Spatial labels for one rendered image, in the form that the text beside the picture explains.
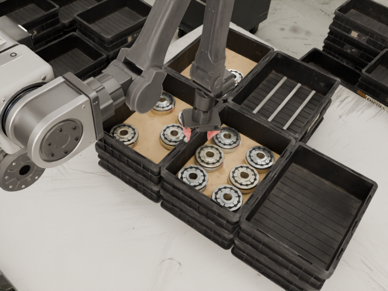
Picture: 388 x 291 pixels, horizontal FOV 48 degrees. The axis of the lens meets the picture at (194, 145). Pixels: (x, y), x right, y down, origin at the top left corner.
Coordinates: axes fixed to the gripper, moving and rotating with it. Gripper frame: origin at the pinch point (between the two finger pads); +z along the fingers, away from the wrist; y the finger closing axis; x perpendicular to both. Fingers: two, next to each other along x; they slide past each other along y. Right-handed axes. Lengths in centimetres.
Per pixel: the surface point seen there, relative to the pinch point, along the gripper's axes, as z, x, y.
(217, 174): 23.0, -1.5, -9.6
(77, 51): 72, -129, 43
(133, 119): 24.4, -30.3, 17.3
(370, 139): 35, -21, -82
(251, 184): 19.7, 6.0, -19.4
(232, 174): 19.9, 1.3, -13.9
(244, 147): 22.9, -12.2, -22.0
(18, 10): 63, -157, 76
